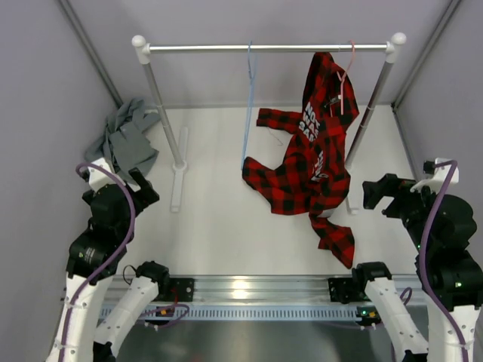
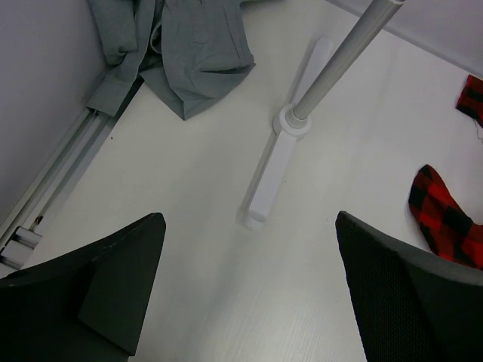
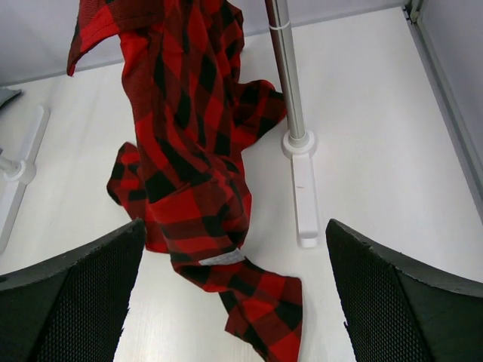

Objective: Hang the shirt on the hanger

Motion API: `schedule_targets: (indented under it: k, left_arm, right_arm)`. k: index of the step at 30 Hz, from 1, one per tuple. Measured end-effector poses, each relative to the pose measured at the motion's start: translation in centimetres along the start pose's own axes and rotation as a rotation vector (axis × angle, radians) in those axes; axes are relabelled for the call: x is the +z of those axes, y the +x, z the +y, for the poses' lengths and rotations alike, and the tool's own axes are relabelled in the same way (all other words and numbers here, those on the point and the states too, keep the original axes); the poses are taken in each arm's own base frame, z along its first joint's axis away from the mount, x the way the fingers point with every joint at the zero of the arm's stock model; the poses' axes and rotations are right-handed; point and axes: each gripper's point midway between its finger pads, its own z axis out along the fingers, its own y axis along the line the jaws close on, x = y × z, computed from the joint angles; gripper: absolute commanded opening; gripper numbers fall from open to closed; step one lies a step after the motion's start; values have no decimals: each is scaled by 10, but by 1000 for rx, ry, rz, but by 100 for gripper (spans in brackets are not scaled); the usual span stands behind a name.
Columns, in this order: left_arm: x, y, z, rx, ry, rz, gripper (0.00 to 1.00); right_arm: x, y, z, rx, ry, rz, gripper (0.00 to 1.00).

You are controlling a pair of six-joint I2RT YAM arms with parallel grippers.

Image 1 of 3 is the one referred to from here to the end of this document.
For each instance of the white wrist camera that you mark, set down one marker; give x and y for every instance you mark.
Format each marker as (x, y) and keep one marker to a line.
(97, 179)
(436, 172)

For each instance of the grey button shirt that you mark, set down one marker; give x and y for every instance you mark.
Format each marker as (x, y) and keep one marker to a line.
(123, 142)

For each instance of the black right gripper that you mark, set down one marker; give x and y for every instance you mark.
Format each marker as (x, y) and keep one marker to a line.
(390, 186)

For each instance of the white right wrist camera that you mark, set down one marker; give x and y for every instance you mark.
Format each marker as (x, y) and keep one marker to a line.
(436, 172)

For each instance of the slotted grey cable duct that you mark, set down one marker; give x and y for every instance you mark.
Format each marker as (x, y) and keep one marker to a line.
(344, 313)

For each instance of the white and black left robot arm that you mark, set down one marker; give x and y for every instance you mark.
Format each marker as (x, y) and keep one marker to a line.
(92, 263)

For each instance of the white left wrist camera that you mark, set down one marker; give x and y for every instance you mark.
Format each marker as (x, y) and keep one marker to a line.
(97, 179)

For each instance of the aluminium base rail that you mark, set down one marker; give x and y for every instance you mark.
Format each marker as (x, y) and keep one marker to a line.
(231, 289)

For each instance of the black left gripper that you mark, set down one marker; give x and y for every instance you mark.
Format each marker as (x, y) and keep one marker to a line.
(146, 194)

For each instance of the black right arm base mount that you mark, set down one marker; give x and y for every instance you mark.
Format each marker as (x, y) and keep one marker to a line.
(345, 291)

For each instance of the red black plaid shirt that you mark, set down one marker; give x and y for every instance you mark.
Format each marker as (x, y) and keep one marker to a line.
(312, 177)

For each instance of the silver white clothes rack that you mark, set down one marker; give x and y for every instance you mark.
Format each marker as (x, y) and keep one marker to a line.
(145, 50)

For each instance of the light blue wire hanger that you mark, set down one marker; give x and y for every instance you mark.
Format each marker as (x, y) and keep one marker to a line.
(252, 71)

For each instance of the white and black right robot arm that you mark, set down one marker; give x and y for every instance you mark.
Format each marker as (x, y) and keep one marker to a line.
(440, 225)

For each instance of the pink wire hanger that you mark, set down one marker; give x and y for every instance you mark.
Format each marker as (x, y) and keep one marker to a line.
(344, 76)

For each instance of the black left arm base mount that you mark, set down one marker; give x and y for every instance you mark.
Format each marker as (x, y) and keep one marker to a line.
(180, 290)

